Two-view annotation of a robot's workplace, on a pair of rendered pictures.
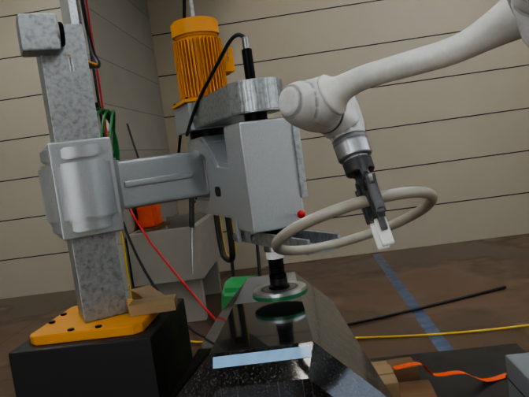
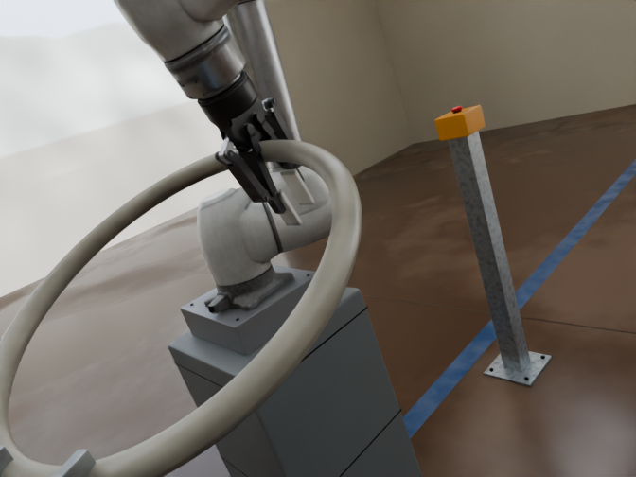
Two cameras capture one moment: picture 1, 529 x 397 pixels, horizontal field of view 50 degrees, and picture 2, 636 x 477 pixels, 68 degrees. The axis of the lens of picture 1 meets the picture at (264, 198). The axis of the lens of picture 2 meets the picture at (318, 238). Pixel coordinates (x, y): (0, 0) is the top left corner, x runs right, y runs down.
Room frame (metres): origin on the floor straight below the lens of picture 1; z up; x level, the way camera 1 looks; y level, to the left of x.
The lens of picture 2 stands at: (1.85, 0.27, 1.30)
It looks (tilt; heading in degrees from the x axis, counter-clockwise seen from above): 16 degrees down; 228
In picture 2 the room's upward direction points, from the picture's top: 19 degrees counter-clockwise
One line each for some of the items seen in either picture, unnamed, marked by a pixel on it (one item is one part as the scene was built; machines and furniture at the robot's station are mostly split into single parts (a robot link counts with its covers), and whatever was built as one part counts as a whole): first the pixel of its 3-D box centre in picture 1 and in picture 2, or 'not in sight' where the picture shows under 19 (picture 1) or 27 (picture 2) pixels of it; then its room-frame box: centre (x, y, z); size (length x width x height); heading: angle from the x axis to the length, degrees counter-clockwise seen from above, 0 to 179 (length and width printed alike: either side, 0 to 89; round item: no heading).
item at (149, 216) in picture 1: (150, 211); not in sight; (5.42, 1.09, 1.00); 0.50 x 0.22 x 0.33; 176
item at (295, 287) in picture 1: (279, 288); not in sight; (2.25, -0.01, 0.86); 0.21 x 0.21 x 0.01
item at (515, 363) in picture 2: not in sight; (489, 249); (0.29, -0.55, 0.54); 0.20 x 0.20 x 1.09; 85
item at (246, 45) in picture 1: (248, 60); not in sight; (2.25, -0.01, 1.76); 0.04 x 0.04 x 0.17
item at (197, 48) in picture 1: (202, 62); not in sight; (2.87, 0.21, 1.88); 0.31 x 0.28 x 0.40; 111
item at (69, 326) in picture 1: (104, 317); not in sight; (2.55, 0.79, 0.76); 0.49 x 0.49 x 0.05; 85
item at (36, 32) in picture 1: (40, 35); not in sight; (2.40, 0.82, 2.00); 0.20 x 0.18 x 0.15; 85
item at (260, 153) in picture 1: (257, 178); not in sight; (2.32, 0.02, 1.30); 0.36 x 0.22 x 0.45; 21
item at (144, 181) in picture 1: (127, 183); not in sight; (2.64, 0.62, 1.34); 0.74 x 0.34 x 0.25; 119
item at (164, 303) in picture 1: (153, 305); not in sight; (2.47, 0.55, 0.81); 0.20 x 0.10 x 0.05; 93
